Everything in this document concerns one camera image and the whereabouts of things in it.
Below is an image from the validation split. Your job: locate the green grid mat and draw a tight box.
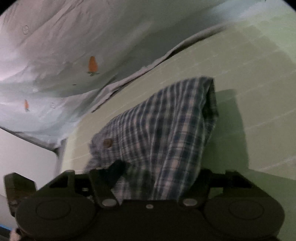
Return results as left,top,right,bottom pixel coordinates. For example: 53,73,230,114
61,0,296,234

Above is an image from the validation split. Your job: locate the grey mattress edge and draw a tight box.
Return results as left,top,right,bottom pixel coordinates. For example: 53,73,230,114
54,138,68,175

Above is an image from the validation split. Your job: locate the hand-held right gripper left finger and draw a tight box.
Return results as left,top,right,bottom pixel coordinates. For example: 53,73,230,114
37,159,128,208

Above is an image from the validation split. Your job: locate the person's left forearm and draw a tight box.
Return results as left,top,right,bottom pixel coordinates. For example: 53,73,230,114
9,228,23,241

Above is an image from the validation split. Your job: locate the plaid shirt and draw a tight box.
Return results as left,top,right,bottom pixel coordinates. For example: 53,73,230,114
84,76,219,201

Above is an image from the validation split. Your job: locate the white carrot print quilt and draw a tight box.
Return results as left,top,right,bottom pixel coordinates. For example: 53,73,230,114
0,0,234,151

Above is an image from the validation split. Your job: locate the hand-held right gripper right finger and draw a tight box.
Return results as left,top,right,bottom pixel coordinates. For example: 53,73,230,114
178,168,270,207

